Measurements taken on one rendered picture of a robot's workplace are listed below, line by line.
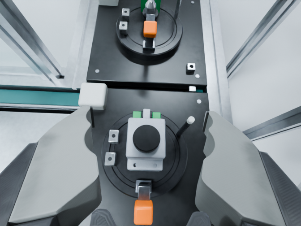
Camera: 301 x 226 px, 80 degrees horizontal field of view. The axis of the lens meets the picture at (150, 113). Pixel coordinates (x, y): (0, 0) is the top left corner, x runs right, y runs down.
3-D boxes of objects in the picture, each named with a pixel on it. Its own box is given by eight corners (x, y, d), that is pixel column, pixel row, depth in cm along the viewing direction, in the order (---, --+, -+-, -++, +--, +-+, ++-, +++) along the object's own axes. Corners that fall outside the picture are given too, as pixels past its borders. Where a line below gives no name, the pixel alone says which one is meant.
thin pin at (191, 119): (180, 136, 30) (195, 122, 22) (176, 136, 30) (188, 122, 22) (180, 132, 30) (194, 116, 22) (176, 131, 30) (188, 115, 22)
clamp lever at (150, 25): (153, 49, 35) (156, 34, 27) (143, 48, 35) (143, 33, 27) (154, 30, 35) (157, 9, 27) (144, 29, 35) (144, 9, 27)
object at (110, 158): (115, 166, 28) (114, 166, 27) (105, 166, 28) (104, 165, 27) (117, 153, 29) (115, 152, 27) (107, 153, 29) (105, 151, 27)
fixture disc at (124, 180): (187, 198, 29) (190, 200, 27) (98, 196, 28) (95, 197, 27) (183, 115, 34) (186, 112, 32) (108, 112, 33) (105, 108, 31)
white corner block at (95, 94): (107, 113, 35) (103, 106, 31) (83, 112, 35) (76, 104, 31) (109, 91, 37) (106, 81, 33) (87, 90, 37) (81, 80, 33)
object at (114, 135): (118, 144, 29) (118, 142, 28) (109, 143, 29) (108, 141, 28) (120, 132, 30) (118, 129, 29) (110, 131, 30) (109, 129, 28)
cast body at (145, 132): (160, 171, 25) (167, 169, 18) (128, 170, 25) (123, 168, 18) (161, 113, 28) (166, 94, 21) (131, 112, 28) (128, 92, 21)
